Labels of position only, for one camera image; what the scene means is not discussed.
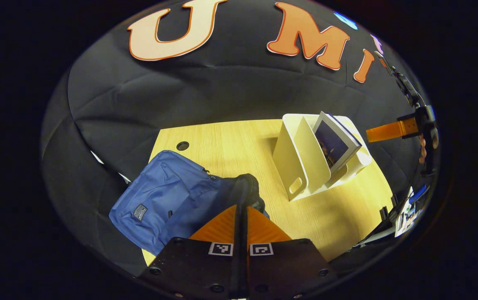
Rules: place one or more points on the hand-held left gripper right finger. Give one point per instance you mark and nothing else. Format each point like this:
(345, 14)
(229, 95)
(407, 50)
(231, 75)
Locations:
(289, 262)

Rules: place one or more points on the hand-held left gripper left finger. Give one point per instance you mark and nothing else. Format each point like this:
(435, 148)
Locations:
(188, 262)

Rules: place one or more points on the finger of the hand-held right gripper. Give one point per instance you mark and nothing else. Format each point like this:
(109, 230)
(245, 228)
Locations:
(389, 130)

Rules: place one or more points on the dark blue book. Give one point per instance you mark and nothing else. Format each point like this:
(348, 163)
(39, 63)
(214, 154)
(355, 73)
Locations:
(334, 143)

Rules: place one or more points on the blue schoolbag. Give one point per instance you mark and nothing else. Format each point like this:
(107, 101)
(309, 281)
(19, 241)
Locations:
(168, 196)

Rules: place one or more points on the white bookshelf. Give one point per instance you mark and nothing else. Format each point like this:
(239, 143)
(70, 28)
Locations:
(301, 158)

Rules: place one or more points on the small black block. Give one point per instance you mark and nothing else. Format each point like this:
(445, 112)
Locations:
(384, 213)

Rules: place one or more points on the white printed packet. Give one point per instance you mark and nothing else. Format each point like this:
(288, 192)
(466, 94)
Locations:
(407, 212)

